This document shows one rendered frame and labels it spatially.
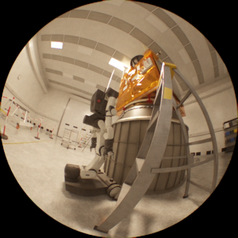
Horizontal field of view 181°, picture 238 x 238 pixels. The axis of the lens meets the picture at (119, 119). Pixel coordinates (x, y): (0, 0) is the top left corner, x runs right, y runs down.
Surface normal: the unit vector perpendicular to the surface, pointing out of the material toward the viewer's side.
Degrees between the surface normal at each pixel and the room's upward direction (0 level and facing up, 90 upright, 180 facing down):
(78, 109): 90
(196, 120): 90
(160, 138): 87
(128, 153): 90
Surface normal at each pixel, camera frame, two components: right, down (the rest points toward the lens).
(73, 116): 0.50, -0.22
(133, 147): -0.54, -0.36
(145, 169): -0.18, -0.41
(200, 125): -0.85, -0.29
